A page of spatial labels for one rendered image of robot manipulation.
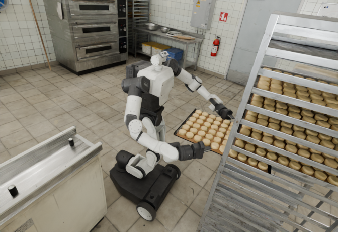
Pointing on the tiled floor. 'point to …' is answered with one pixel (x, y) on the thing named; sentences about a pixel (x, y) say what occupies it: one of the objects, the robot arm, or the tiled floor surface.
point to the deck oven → (87, 21)
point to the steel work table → (172, 41)
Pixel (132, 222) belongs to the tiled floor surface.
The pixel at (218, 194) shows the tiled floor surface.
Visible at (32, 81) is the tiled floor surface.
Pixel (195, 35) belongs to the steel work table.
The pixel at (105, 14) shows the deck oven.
